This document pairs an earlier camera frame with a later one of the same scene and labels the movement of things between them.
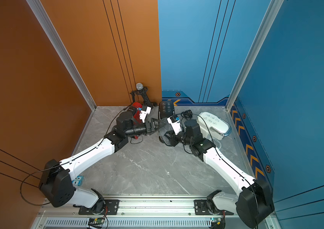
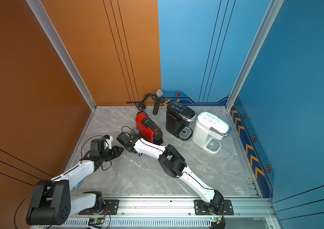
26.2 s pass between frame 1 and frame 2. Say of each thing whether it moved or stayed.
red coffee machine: moved
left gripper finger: moved
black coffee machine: moved
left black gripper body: moved
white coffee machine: stayed
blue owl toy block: stayed
